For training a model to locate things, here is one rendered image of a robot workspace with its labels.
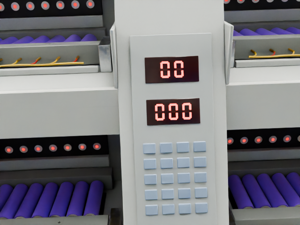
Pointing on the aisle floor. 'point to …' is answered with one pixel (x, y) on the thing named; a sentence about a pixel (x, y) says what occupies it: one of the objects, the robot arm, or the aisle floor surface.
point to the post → (219, 116)
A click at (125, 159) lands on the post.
